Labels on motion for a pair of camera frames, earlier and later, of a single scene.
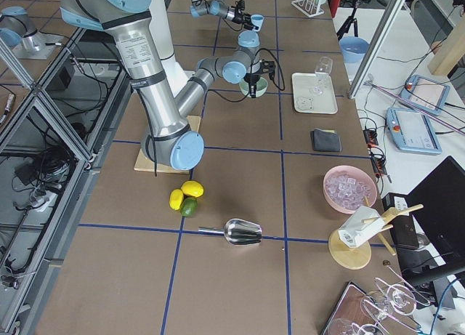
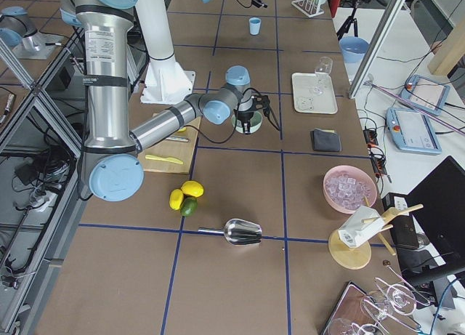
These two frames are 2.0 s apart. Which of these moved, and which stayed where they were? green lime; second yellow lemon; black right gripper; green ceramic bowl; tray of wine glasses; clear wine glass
Moved: green ceramic bowl; black right gripper
Stayed: second yellow lemon; tray of wine glasses; clear wine glass; green lime
